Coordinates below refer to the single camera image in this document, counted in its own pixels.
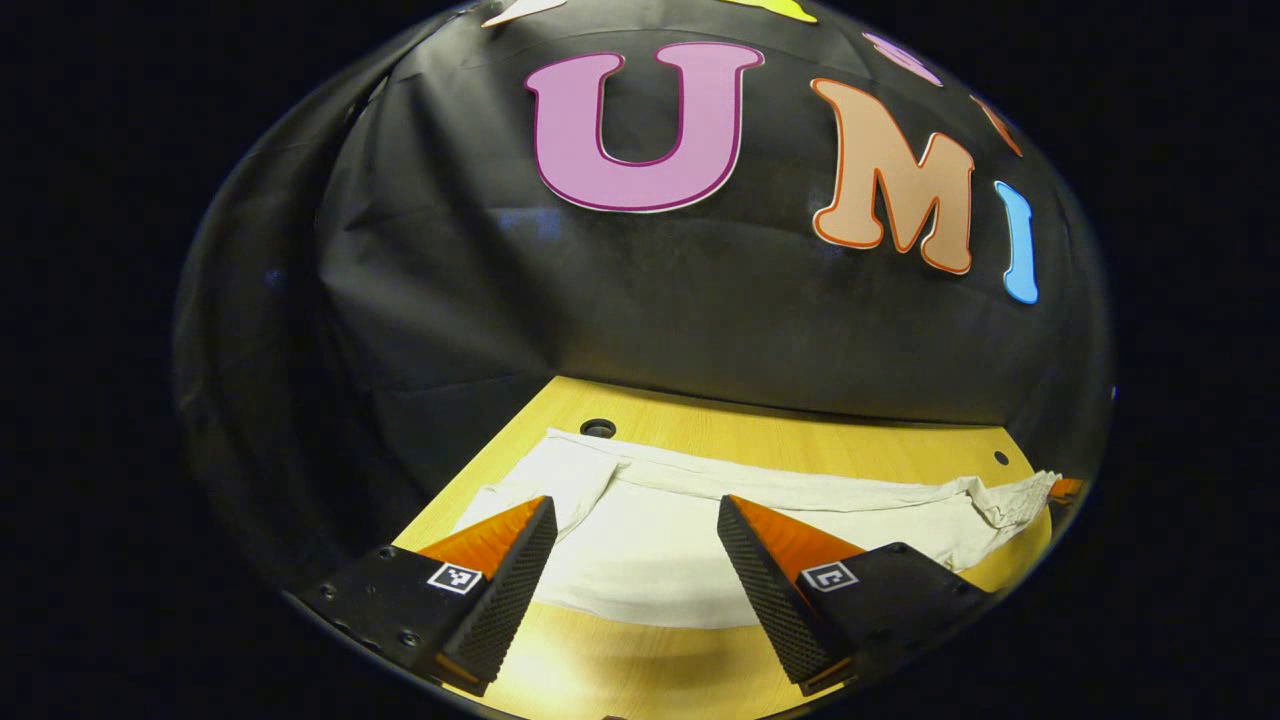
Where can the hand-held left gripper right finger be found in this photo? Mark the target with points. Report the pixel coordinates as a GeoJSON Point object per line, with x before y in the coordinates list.
{"type": "Point", "coordinates": [770, 590]}

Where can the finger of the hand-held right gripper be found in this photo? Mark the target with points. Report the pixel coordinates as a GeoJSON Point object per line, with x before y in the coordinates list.
{"type": "Point", "coordinates": [1066, 489]}

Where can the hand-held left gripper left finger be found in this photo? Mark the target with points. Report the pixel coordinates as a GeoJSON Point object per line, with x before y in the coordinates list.
{"type": "Point", "coordinates": [515, 585]}

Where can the white jeans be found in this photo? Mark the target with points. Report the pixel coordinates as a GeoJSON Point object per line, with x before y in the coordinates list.
{"type": "Point", "coordinates": [650, 560]}

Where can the black backdrop cloth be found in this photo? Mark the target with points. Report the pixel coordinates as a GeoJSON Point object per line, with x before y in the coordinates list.
{"type": "Point", "coordinates": [600, 300]}

